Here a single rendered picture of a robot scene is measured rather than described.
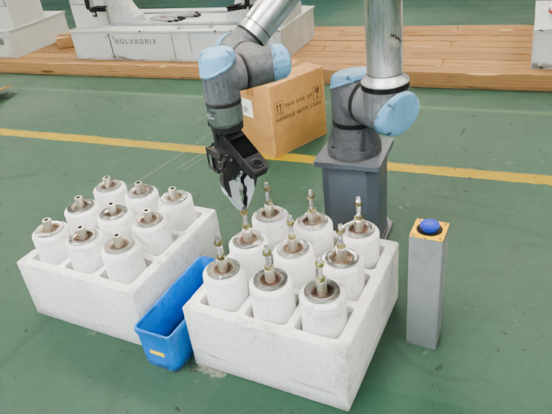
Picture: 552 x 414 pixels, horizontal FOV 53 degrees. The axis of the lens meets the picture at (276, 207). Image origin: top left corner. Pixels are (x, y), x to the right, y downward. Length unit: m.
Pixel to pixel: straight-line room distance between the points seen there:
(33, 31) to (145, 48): 1.09
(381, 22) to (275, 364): 0.78
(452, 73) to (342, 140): 1.42
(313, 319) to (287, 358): 0.12
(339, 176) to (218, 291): 0.52
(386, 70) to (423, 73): 1.55
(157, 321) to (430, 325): 0.65
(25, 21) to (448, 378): 3.72
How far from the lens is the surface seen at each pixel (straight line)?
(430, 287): 1.26
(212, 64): 1.11
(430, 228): 1.19
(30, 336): 1.65
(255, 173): 1.14
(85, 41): 3.82
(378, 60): 1.33
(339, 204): 1.58
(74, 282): 1.49
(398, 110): 1.35
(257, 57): 1.16
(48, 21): 4.50
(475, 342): 1.42
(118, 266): 1.39
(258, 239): 1.31
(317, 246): 1.34
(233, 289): 1.22
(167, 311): 1.45
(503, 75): 2.85
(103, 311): 1.48
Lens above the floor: 0.99
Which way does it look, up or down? 31 degrees down
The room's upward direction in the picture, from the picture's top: 7 degrees counter-clockwise
